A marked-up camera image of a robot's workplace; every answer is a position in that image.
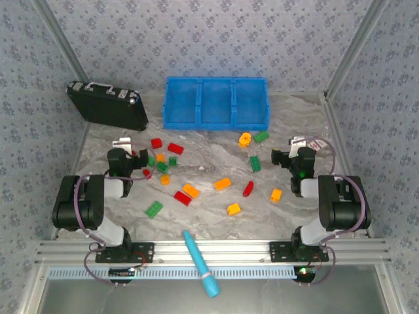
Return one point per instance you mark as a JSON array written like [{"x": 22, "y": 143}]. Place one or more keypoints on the red curved lego brick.
[{"x": 248, "y": 188}]

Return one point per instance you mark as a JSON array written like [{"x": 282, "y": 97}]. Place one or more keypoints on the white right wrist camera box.
[{"x": 296, "y": 142}]

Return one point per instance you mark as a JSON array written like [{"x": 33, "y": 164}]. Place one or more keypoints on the aluminium mounting rail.
[{"x": 229, "y": 252}]

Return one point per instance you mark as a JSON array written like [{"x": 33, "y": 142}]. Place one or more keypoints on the yellow round lego piece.
[{"x": 244, "y": 139}]

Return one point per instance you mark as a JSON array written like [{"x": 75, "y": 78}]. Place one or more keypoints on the black briefcase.
[{"x": 108, "y": 108}]

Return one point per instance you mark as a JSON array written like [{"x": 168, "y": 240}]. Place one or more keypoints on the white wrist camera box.
[
  {"x": 121, "y": 142},
  {"x": 296, "y": 142}
]

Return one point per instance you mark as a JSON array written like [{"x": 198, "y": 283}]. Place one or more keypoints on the yellow lego brick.
[
  {"x": 276, "y": 195},
  {"x": 233, "y": 209}
]

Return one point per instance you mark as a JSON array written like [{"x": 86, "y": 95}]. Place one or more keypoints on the teal pen tool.
[{"x": 196, "y": 258}]

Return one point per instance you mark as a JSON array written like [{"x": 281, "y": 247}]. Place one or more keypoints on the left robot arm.
[{"x": 75, "y": 209}]

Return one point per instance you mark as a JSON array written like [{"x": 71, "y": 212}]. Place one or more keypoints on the aluminium corner post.
[
  {"x": 363, "y": 36},
  {"x": 58, "y": 36}
]

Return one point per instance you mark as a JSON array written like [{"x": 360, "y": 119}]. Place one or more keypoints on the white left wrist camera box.
[{"x": 121, "y": 142}]

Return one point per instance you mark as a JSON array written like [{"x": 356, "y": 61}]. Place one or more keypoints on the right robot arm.
[{"x": 343, "y": 209}]

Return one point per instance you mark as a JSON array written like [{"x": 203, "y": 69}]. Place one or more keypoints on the blue three-compartment bin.
[{"x": 183, "y": 98}]

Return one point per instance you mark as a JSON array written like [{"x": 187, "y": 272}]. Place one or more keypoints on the small green lego brick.
[{"x": 173, "y": 161}]

